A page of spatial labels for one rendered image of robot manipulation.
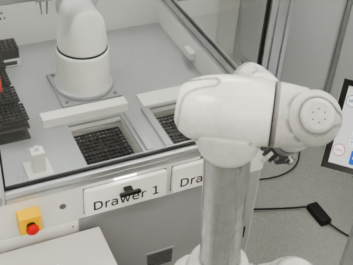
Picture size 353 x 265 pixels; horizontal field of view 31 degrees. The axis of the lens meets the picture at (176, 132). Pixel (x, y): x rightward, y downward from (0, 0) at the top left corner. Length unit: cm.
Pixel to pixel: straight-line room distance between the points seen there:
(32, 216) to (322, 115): 113
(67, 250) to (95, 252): 9
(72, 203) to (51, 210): 7
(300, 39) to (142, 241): 193
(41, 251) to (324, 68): 216
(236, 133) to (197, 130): 8
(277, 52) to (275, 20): 12
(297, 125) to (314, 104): 5
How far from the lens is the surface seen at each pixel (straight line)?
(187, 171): 221
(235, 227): 147
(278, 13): 203
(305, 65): 391
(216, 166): 133
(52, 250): 216
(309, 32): 383
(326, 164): 224
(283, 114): 121
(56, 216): 215
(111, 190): 212
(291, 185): 359
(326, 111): 119
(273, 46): 209
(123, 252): 240
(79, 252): 214
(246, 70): 180
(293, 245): 328
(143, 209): 228
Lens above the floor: 238
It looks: 38 degrees down
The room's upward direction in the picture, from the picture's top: 5 degrees clockwise
